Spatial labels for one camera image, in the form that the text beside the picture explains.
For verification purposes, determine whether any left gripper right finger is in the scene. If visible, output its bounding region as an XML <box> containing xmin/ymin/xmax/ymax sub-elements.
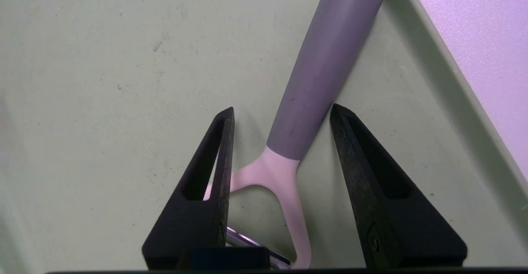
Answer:
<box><xmin>330</xmin><ymin>103</ymin><xmax>468</xmax><ymax>269</ymax></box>

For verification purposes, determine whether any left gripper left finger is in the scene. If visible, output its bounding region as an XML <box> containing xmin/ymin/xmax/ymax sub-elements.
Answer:
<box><xmin>142</xmin><ymin>107</ymin><xmax>235</xmax><ymax>270</ymax></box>

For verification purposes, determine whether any white peeler with grey handle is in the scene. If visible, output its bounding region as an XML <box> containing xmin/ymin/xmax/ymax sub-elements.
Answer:
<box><xmin>203</xmin><ymin>0</ymin><xmax>387</xmax><ymax>270</ymax></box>

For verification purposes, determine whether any light green plastic tray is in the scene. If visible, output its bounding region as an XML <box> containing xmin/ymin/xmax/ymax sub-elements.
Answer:
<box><xmin>0</xmin><ymin>0</ymin><xmax>528</xmax><ymax>271</ymax></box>

